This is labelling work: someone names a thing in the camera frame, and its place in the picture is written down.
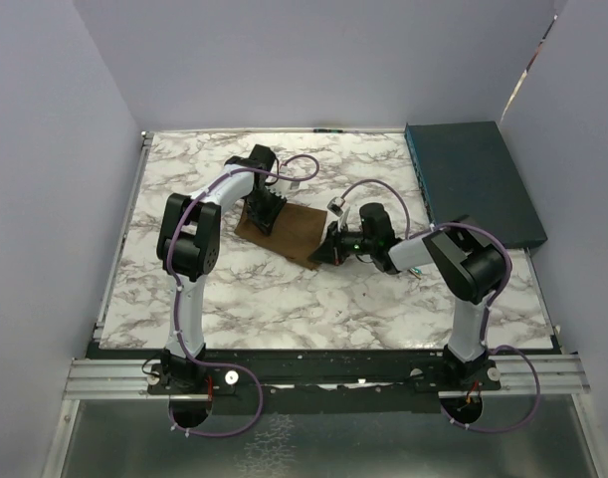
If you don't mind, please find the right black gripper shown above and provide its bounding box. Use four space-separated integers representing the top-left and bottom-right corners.
309 219 377 266

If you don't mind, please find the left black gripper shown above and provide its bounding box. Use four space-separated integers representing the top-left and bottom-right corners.
245 187 287 235

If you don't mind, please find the brown cloth napkin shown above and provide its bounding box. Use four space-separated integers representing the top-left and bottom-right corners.
235 203 327 270

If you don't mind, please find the copper iridescent fork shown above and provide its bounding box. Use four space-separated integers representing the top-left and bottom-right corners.
409 268 423 279

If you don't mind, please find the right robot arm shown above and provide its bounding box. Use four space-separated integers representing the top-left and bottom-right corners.
308 202 512 389

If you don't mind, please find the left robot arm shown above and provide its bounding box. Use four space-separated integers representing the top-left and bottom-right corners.
156 144 286 393

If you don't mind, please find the green black marker pen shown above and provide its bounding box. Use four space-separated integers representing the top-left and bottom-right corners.
312 127 345 134

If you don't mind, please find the dark teal flat box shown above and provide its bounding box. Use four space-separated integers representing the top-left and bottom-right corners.
404 121 547 249

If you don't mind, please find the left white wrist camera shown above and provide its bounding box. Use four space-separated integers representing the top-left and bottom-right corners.
269 179 300 198

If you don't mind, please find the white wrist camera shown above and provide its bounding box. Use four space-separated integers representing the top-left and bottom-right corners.
269 179 300 198
326 196 350 230

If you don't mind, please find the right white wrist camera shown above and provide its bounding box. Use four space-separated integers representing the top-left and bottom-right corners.
326 196 350 230

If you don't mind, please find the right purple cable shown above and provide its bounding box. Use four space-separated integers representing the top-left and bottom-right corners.
340 178 543 434

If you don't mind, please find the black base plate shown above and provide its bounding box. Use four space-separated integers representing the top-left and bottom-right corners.
95 350 501 414

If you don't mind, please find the aluminium rail frame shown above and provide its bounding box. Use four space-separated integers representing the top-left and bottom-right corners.
64 355 591 400

